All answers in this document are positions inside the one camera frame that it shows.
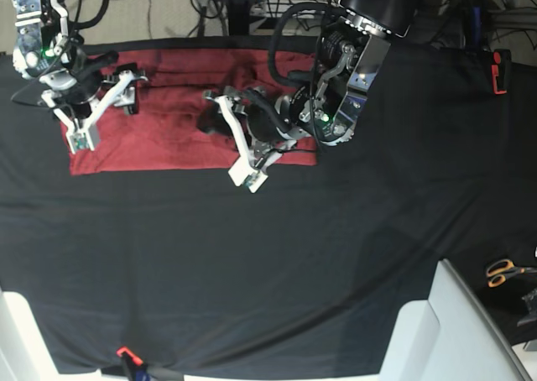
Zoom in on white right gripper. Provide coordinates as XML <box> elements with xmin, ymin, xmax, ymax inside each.
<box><xmin>39</xmin><ymin>62</ymin><xmax>148</xmax><ymax>154</ymax></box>

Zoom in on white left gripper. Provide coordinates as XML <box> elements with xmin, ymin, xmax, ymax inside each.
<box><xmin>196</xmin><ymin>86</ymin><xmax>296</xmax><ymax>193</ymax></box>

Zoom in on red long-sleeve shirt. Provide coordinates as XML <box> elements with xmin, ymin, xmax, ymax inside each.
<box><xmin>62</xmin><ymin>47</ymin><xmax>319</xmax><ymax>176</ymax></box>

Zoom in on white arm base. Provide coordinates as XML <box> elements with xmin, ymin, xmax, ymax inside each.
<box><xmin>0</xmin><ymin>289</ymin><xmax>102</xmax><ymax>381</ymax></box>
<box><xmin>378</xmin><ymin>259</ymin><xmax>531</xmax><ymax>381</ymax></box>

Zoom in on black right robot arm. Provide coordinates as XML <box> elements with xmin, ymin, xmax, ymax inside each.
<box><xmin>11</xmin><ymin>0</ymin><xmax>148</xmax><ymax>154</ymax></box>

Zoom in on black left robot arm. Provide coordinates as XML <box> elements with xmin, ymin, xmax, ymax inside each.
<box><xmin>198</xmin><ymin>0</ymin><xmax>422</xmax><ymax>192</ymax></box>

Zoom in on black stand pole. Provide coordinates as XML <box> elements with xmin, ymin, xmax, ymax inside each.
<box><xmin>226</xmin><ymin>0</ymin><xmax>255</xmax><ymax>36</ymax></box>

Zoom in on black table cloth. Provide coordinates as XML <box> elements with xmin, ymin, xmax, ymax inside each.
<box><xmin>1</xmin><ymin>46</ymin><xmax>536</xmax><ymax>379</ymax></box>

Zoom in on orange black clamp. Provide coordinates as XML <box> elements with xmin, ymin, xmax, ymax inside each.
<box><xmin>491</xmin><ymin>49</ymin><xmax>512</xmax><ymax>95</ymax></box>

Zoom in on orange blue front clamp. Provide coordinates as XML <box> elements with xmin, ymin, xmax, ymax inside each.
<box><xmin>116</xmin><ymin>346</ymin><xmax>153</xmax><ymax>381</ymax></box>

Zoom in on blue clamp handle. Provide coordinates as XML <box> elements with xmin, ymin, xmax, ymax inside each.
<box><xmin>465</xmin><ymin>6</ymin><xmax>482</xmax><ymax>50</ymax></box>

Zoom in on yellow-handled scissors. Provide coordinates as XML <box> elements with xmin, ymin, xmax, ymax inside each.
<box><xmin>485</xmin><ymin>258</ymin><xmax>536</xmax><ymax>288</ymax></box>

